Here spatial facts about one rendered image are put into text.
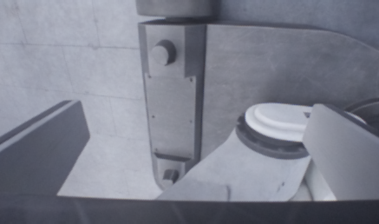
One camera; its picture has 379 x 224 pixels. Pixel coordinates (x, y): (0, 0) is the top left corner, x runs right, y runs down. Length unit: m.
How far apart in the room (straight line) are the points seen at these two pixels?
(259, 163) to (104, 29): 0.62
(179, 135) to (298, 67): 0.33
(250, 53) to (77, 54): 0.61
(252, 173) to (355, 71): 0.32
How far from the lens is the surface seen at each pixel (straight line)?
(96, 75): 0.82
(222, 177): 0.30
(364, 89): 0.55
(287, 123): 0.36
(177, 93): 0.48
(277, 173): 0.33
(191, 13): 0.44
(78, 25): 0.80
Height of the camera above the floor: 0.61
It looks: 59 degrees down
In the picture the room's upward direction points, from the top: 155 degrees counter-clockwise
